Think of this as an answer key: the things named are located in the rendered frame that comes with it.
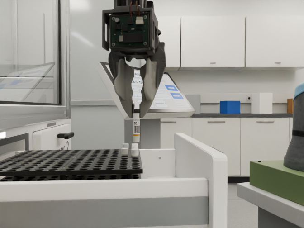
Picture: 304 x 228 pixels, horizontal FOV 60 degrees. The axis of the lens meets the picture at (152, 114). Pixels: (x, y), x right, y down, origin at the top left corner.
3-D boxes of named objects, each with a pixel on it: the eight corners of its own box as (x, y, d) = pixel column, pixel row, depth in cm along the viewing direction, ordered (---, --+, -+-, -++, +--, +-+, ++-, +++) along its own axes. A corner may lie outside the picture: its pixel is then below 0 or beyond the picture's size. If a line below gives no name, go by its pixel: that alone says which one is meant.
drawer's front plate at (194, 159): (181, 180, 60) (181, 132, 60) (227, 247, 31) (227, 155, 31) (173, 180, 60) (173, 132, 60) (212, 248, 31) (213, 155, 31)
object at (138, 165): (139, 151, 54) (139, 149, 54) (142, 173, 36) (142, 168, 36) (130, 152, 53) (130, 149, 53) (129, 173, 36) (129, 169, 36)
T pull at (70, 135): (74, 136, 79) (74, 131, 79) (68, 139, 71) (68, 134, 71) (62, 136, 78) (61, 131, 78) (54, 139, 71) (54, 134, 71)
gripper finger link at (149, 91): (133, 119, 38) (130, 54, 38) (141, 117, 44) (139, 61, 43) (154, 118, 37) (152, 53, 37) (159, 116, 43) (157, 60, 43)
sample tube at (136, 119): (139, 142, 42) (139, 113, 42) (131, 142, 42) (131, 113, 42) (140, 141, 43) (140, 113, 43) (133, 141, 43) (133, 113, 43)
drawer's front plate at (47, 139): (70, 156, 89) (70, 124, 89) (41, 180, 60) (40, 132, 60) (65, 156, 89) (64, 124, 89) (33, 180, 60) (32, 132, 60)
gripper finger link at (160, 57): (136, 87, 42) (134, 33, 42) (139, 88, 44) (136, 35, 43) (166, 86, 41) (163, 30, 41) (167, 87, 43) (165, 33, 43)
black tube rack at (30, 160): (139, 180, 54) (139, 148, 54) (142, 215, 36) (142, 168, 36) (26, 182, 52) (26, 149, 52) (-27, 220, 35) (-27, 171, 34)
